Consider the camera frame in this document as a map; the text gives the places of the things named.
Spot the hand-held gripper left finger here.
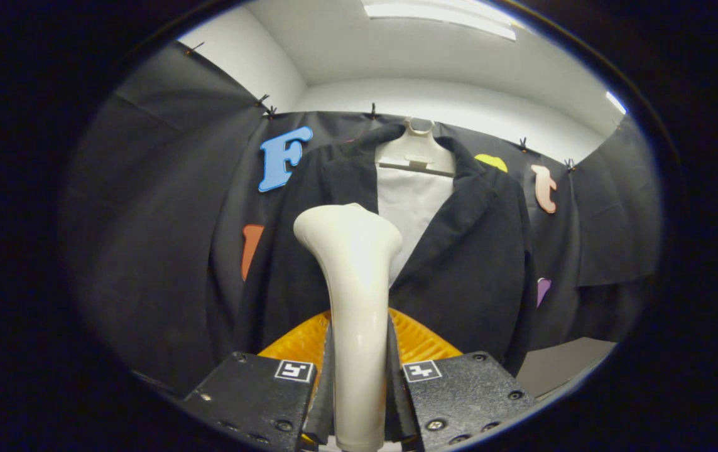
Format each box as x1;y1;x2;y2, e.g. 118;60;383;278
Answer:
182;309;334;452

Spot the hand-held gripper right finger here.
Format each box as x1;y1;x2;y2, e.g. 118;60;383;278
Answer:
388;308;538;452

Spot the white garment steamer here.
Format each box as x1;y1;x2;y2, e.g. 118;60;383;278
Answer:
293;203;403;451

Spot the black suit jacket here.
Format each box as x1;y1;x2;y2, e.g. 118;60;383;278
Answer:
205;122;535;377

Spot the white shirt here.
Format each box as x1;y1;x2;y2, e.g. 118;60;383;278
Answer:
376;164;455;286

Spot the white clothes hanger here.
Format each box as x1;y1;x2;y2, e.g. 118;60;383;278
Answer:
374;117;457;178

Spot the grey cabinet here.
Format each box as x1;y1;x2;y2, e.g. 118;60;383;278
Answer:
516;337;617;399

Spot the black backdrop cloth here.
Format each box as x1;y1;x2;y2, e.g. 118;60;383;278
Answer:
60;41;664;402

